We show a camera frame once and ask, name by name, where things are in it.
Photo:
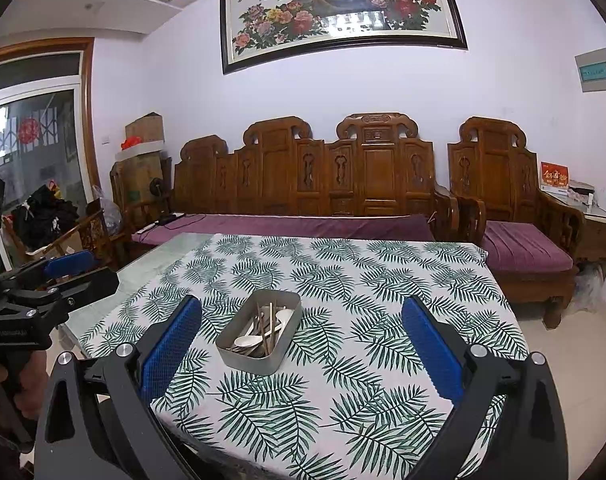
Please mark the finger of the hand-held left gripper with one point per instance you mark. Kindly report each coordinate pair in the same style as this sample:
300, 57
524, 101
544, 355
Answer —
83, 282
70, 262

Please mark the person's left hand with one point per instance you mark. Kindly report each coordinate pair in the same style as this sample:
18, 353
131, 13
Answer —
33, 385

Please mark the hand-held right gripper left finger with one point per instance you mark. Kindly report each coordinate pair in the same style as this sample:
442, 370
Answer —
169, 347

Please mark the red cloth bundle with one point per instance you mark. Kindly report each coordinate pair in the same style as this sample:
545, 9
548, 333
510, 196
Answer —
131, 143

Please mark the glass sliding door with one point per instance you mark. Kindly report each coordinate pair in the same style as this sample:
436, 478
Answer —
33, 160

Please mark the framed peacock flower painting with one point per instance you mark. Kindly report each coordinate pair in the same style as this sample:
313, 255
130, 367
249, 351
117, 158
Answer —
343, 5

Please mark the carved wooden armchair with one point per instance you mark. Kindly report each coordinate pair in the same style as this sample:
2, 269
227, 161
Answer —
493, 170

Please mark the red printed box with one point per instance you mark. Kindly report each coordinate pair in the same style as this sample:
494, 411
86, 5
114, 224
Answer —
554, 175

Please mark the metal fork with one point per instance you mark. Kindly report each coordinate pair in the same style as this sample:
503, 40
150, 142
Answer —
253, 330

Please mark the red paper window decoration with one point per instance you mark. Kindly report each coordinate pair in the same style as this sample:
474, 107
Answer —
28, 129

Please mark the white plastic spoon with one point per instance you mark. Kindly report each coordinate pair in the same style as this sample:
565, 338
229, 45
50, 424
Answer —
248, 342

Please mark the small cardboard box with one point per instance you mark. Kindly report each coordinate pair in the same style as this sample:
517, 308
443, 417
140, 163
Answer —
145, 129

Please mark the wooden side table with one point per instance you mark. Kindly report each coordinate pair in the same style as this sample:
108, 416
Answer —
595, 240

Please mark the pile of dark clothes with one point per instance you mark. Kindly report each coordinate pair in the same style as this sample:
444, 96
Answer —
43, 215

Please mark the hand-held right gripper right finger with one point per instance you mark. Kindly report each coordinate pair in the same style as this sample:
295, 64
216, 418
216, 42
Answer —
430, 350

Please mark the leaf-print tablecloth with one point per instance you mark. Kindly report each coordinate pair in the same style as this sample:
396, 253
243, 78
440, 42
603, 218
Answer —
308, 410

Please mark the metal rectangular tray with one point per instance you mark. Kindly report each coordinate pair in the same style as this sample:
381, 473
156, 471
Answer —
273, 355

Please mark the purple armchair cushion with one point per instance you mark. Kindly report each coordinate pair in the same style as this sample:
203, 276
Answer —
523, 247

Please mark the black power strip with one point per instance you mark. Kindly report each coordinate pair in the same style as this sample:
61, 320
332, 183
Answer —
168, 219

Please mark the small black fan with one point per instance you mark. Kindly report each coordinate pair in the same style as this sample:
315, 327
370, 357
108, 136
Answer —
156, 188

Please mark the large cardboard box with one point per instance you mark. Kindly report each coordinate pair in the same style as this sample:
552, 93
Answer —
138, 180

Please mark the purple sofa cushion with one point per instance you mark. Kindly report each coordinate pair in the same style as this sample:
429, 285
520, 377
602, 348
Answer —
283, 225

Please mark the wooden side chair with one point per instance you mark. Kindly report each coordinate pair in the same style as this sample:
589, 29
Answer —
95, 232

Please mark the grey wall panel box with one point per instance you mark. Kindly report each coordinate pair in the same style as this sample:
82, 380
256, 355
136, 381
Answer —
594, 70

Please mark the white flat box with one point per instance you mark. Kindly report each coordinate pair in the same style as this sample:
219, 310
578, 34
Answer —
580, 189

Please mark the carved wooden sofa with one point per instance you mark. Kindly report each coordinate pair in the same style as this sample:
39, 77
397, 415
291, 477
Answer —
373, 170

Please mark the clear plastic bag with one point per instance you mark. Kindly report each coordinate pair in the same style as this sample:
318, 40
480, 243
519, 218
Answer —
108, 215
589, 287

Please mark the thin brown chopstick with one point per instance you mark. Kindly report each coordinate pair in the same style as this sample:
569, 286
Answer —
271, 325

